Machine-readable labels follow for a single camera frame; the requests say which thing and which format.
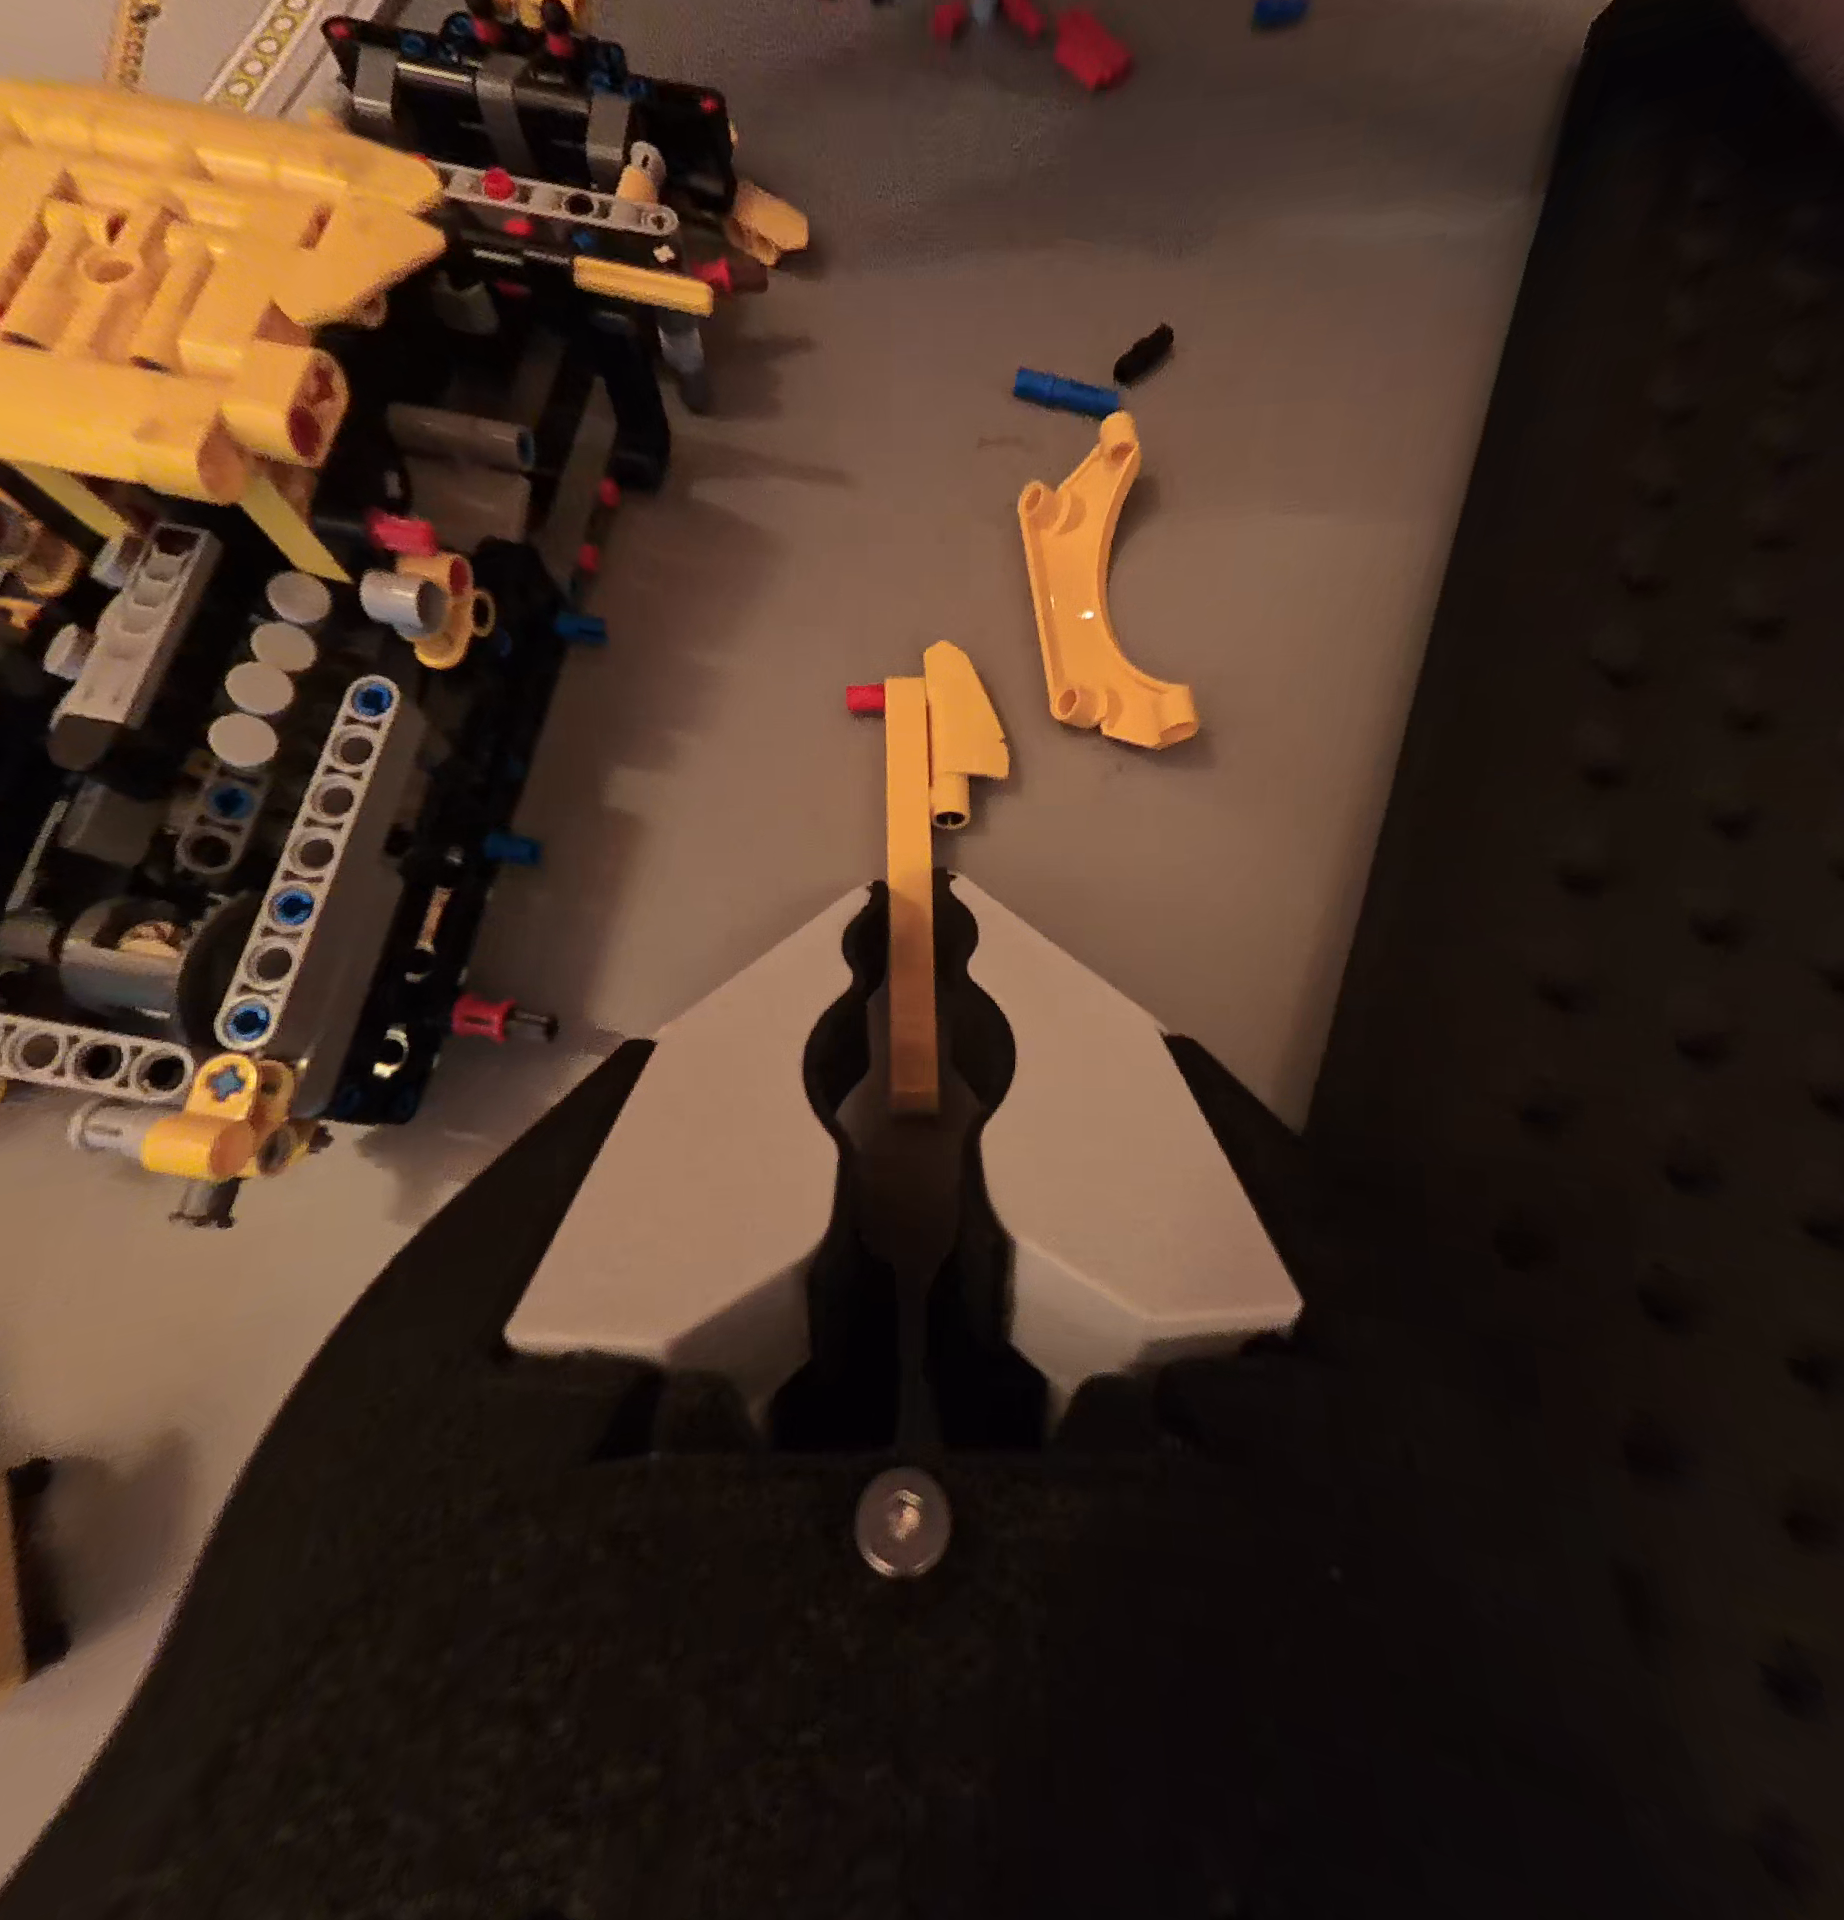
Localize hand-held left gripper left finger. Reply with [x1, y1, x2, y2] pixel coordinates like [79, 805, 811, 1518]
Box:
[506, 882, 909, 1448]

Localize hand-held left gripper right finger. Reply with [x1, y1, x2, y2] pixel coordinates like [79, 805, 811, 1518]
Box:
[930, 869, 1303, 1448]

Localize grey desk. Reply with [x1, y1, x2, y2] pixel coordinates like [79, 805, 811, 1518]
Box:
[0, 0, 1615, 1771]

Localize yellow black toy car model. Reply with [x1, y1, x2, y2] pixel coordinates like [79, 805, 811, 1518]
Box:
[0, 0, 811, 1224]

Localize scattered small toy pieces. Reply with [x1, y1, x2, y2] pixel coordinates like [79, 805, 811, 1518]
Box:
[920, 0, 1316, 92]

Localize small yellow panel piece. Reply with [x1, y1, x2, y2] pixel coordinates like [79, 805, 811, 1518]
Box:
[920, 640, 1011, 828]

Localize building instruction booklet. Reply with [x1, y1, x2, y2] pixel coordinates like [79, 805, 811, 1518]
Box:
[105, 0, 399, 122]

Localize yellow curved arch piece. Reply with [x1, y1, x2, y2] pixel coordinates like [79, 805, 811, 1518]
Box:
[1016, 412, 1204, 749]

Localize long yellow holed beam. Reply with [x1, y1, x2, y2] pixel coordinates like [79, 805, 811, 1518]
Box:
[882, 676, 949, 1119]

